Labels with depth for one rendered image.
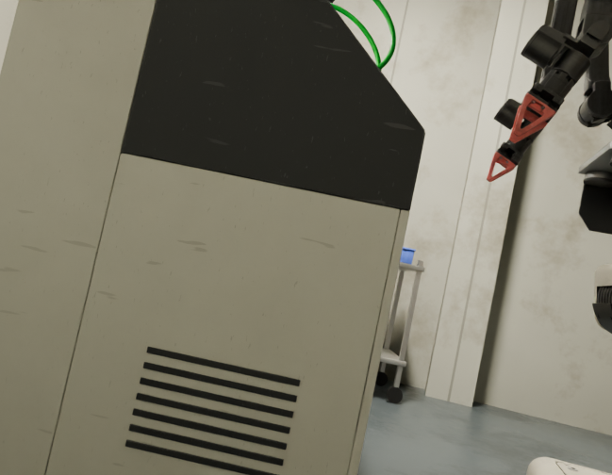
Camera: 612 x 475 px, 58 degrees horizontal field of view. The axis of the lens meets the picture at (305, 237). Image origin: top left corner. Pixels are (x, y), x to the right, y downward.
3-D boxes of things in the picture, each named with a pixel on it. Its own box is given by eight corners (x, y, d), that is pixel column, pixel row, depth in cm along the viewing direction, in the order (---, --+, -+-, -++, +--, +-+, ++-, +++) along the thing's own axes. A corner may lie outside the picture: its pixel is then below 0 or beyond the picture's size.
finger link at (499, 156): (479, 171, 153) (500, 145, 152) (476, 177, 160) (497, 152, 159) (500, 186, 151) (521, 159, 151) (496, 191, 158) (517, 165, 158)
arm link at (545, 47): (615, 24, 106) (600, 44, 115) (563, -6, 109) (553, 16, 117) (574, 74, 107) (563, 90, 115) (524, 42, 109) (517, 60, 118)
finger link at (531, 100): (503, 122, 109) (533, 84, 108) (498, 132, 116) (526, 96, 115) (532, 141, 107) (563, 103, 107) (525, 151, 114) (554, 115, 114)
